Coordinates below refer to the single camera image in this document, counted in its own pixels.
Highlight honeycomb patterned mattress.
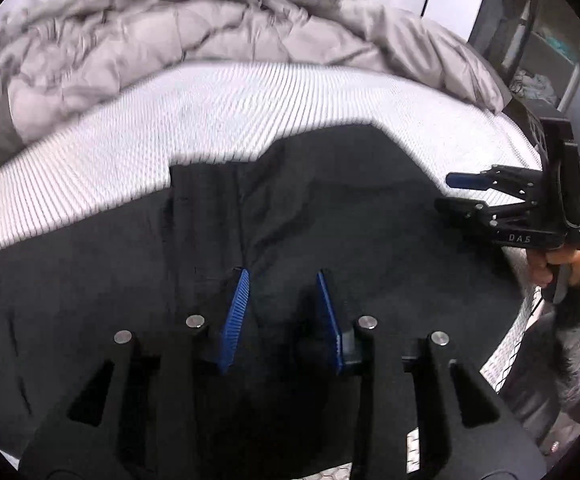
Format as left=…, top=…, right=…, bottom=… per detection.
left=0, top=60, right=550, bottom=391

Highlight black pants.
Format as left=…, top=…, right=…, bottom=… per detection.
left=0, top=124, right=543, bottom=480

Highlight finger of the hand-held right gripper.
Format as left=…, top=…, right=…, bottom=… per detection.
left=446, top=164, right=550, bottom=200
left=434, top=197, right=541, bottom=241

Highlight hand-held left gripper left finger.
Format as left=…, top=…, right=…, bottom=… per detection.
left=19, top=267, right=251, bottom=480

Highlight white cloth bundle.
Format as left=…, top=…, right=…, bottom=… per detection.
left=510, top=71, right=559, bottom=106

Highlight grey duvet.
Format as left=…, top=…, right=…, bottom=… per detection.
left=0, top=0, right=513, bottom=168

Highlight person's right hand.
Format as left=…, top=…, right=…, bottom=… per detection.
left=526, top=246, right=580, bottom=292

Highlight dark storage shelf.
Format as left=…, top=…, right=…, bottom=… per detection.
left=468, top=0, right=580, bottom=112

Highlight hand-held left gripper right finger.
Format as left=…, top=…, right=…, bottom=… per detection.
left=315, top=268, right=546, bottom=480

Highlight person's grey trouser leg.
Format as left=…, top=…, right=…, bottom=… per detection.
left=500, top=310, right=580, bottom=458

